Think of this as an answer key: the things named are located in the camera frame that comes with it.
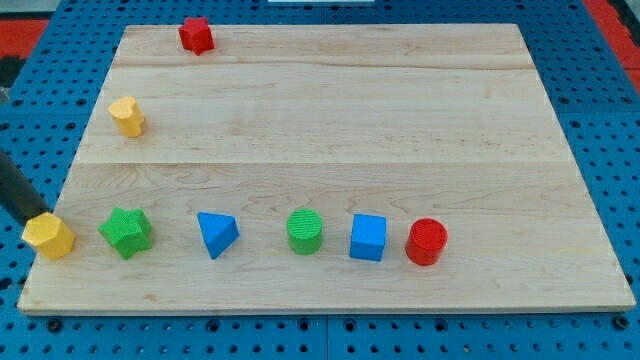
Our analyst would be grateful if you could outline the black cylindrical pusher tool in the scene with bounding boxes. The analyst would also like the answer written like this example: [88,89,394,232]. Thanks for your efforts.
[1,152,50,225]

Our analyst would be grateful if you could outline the yellow heart block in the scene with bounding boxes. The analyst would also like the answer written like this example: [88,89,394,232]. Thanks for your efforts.
[108,97,145,138]

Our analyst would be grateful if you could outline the yellow hexagon block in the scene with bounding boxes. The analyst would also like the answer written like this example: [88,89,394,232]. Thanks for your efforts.
[22,212,75,260]

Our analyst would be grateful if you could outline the green star block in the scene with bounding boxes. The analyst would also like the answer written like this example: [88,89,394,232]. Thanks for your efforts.
[98,207,152,260]

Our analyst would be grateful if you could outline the blue triangle block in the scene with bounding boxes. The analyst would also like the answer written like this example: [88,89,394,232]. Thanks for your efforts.
[197,212,240,260]

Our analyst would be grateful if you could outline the red star block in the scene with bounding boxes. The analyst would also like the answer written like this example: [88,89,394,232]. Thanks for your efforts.
[178,17,215,55]

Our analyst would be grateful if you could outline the green cylinder block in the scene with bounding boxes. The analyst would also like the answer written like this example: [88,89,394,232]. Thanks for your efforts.
[286,208,323,255]

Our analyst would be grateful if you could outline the blue cube block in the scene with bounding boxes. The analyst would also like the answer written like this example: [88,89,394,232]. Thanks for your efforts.
[349,214,386,262]

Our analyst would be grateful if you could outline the wooden board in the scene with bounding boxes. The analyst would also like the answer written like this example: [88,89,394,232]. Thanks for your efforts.
[18,23,636,316]

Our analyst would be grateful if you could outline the red cylinder block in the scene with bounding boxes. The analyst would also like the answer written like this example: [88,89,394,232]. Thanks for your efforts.
[405,218,448,266]

